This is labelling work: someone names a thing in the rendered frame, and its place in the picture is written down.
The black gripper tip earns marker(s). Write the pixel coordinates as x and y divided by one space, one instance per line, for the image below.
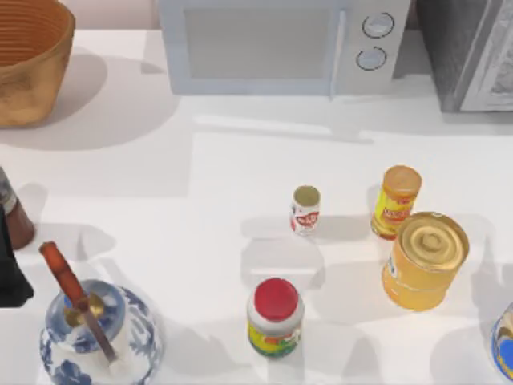
10 276

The blue and white vase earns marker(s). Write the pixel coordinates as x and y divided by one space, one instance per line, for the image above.
100 345

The red and white can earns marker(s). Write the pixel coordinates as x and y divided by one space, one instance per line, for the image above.
305 212

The red lidded jar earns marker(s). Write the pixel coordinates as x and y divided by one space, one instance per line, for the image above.
275 321

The brown bottle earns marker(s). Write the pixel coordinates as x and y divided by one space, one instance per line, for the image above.
18 224

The microwave knob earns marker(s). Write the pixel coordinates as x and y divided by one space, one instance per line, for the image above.
378 23
371 58

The yellow bottle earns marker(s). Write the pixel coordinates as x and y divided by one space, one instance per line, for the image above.
394 204

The brown woven basket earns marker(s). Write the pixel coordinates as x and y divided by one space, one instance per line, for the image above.
28 64

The blue and yellow container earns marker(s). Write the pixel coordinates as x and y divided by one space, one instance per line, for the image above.
503 345

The large yellow can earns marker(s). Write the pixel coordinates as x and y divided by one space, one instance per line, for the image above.
425 264

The pale microwave oven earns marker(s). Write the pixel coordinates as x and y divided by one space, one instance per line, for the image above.
248 44

